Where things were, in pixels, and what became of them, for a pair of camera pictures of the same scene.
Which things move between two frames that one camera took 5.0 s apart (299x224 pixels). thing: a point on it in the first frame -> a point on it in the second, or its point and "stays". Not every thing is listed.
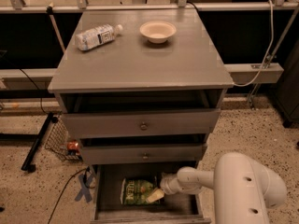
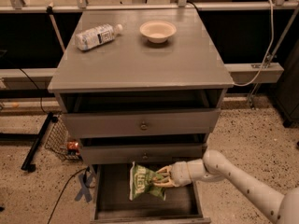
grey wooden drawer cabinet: (142, 91) stays
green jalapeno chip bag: (135, 191) -> (142, 182)
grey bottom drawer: (172, 208) stays
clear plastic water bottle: (97, 35) stays
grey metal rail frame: (267, 72) stays
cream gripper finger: (158, 194) -> (165, 184)
